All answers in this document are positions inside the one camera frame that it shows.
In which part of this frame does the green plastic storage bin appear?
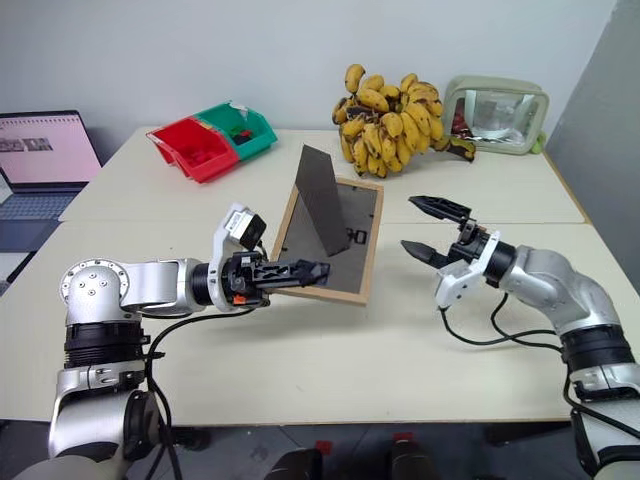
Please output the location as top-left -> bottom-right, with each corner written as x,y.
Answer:
194,100 -> 279,162

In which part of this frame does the yellow banana bunch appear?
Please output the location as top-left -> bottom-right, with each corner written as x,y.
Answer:
331,63 -> 477,180

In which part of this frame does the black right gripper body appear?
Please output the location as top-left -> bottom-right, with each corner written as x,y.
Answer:
447,216 -> 490,270

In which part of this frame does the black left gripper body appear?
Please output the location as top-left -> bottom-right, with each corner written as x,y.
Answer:
222,251 -> 274,308

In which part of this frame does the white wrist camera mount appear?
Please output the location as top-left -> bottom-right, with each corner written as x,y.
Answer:
433,229 -> 503,311
208,201 -> 269,313

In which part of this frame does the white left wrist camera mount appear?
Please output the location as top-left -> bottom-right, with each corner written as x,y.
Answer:
208,201 -> 269,313

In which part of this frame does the open laptop computer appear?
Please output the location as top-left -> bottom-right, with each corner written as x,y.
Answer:
0,110 -> 104,297

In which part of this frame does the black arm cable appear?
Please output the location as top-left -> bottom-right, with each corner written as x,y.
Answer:
437,291 -> 640,454
143,303 -> 257,480

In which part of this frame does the red plastic storage bin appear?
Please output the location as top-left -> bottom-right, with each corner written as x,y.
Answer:
145,115 -> 240,185

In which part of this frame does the wooden picture frame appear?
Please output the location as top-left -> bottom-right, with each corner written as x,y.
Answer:
269,143 -> 386,307

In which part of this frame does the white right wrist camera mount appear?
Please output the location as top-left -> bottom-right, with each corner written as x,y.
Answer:
433,229 -> 503,311

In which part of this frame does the dark rounded shape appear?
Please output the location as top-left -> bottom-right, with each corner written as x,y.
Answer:
269,447 -> 324,480
389,433 -> 442,480

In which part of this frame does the pale green transparent pouch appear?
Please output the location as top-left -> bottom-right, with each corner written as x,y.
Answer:
443,74 -> 551,158

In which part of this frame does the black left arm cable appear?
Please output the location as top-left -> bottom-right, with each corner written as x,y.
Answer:
143,303 -> 257,480

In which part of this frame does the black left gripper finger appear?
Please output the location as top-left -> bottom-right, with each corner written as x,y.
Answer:
258,258 -> 333,280
258,273 -> 329,292

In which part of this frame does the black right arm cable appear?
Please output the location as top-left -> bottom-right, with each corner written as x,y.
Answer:
437,291 -> 640,454

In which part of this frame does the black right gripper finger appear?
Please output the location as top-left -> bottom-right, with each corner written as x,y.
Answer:
408,195 -> 473,224
400,240 -> 452,269

